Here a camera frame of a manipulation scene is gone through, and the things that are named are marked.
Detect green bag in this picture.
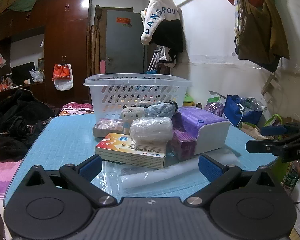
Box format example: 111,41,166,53
263,114,285,131

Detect white plastic basket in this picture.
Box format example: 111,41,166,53
83,73,192,121

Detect blue bag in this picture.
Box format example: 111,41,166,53
223,94,263,127

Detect white black garment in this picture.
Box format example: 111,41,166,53
158,46,177,68

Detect pile of black clothes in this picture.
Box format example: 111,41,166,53
0,88,57,162

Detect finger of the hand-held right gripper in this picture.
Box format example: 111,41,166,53
260,122,300,137
245,133,300,153

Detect beige plush toy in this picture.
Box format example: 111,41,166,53
120,105,147,134

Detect colourful box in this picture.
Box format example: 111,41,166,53
94,132,169,169

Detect purple tissue pack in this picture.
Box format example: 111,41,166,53
175,106,230,156

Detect brown paper bag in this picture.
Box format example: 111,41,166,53
239,121,271,141

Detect green cloth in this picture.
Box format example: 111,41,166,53
7,0,43,12

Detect grey door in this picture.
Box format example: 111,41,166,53
106,10,146,74

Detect pink blanket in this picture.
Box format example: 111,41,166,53
0,144,23,202

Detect translucent plastic sheet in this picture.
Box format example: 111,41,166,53
100,147,241,190

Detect floral blanket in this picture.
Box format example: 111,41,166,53
58,101,94,117

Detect orange white plastic bag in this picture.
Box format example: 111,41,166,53
52,63,74,91

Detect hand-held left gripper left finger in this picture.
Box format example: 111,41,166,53
25,154,117,208

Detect purple box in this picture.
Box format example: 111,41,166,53
169,129,198,161

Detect blue plaid cloth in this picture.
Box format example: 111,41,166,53
139,100,179,118

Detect grey pink box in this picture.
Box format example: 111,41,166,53
92,118,127,138

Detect white hoodie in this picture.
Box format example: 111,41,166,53
140,0,178,46

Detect olive hanging bag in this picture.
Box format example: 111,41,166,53
234,0,290,73

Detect purple bag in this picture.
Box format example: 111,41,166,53
204,102,225,117

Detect plastic-wrapped white roll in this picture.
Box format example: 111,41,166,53
129,116,174,143

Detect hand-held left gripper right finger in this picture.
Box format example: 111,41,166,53
184,154,276,208

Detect brown wooden wardrobe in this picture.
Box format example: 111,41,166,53
0,0,93,106

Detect black monitor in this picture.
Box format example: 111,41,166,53
11,62,36,86

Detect metal crutches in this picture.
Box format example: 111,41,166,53
146,46,166,75

